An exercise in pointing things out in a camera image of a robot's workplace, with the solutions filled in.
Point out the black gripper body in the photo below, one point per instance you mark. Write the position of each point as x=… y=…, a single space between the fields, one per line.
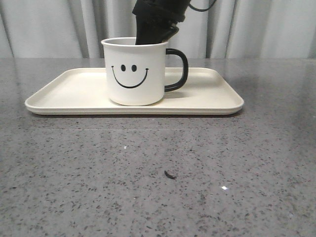
x=173 y=10

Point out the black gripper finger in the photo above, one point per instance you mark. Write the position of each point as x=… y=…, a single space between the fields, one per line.
x=147 y=30
x=167 y=29

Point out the white smiley mug black handle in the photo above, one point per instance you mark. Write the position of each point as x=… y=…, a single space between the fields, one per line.
x=136 y=73

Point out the small black debris scrap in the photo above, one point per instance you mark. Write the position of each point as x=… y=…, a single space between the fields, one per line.
x=170 y=176

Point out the grey curtain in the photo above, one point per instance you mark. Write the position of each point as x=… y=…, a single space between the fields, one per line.
x=211 y=29

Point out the cream rectangular tray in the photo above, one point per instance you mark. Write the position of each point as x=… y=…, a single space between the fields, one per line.
x=83 y=91

